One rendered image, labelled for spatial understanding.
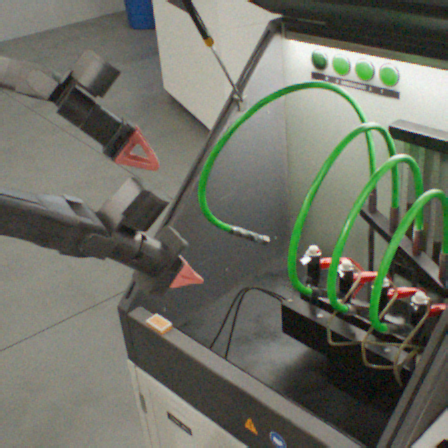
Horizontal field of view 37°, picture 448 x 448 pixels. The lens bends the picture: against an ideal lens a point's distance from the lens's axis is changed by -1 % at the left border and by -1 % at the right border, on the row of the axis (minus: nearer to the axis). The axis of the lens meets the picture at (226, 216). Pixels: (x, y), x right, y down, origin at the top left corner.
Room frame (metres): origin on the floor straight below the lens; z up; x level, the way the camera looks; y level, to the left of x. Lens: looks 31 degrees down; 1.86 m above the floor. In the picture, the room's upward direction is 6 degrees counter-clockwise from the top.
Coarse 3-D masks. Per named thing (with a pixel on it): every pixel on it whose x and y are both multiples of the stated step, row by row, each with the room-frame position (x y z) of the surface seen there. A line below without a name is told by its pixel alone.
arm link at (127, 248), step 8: (128, 224) 0.84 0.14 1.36; (120, 232) 0.83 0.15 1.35; (128, 232) 0.84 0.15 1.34; (136, 232) 0.86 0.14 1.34; (120, 240) 0.83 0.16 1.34; (128, 240) 0.84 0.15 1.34; (136, 240) 0.84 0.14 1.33; (120, 248) 0.83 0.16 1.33; (128, 248) 0.83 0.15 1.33; (136, 248) 0.84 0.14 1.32; (112, 256) 0.83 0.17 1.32; (120, 256) 0.83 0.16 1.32; (128, 256) 0.83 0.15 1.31; (136, 256) 0.85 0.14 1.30
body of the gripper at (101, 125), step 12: (96, 108) 1.13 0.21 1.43; (96, 120) 1.11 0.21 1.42; (108, 120) 1.12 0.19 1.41; (120, 120) 1.14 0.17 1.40; (84, 132) 1.12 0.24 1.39; (96, 132) 1.11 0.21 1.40; (108, 132) 1.11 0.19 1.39; (120, 132) 1.09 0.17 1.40; (108, 144) 1.09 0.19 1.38; (108, 156) 1.08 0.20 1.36
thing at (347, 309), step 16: (400, 160) 1.00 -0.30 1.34; (416, 176) 1.04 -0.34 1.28; (368, 192) 0.94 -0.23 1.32; (416, 192) 1.06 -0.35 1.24; (352, 208) 0.93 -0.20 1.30; (352, 224) 0.91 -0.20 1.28; (416, 224) 1.06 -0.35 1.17; (416, 240) 1.06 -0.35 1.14; (336, 256) 0.89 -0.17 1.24; (336, 272) 0.88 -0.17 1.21; (336, 304) 0.88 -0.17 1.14
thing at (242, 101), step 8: (184, 0) 1.35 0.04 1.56; (192, 8) 1.35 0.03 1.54; (192, 16) 1.36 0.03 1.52; (200, 24) 1.36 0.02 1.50; (200, 32) 1.37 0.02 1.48; (208, 32) 1.38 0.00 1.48; (208, 40) 1.37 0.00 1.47; (216, 56) 1.39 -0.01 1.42; (224, 72) 1.40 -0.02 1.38; (232, 80) 1.41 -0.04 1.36; (240, 96) 1.42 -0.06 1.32; (240, 104) 1.42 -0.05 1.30; (248, 104) 1.43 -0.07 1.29
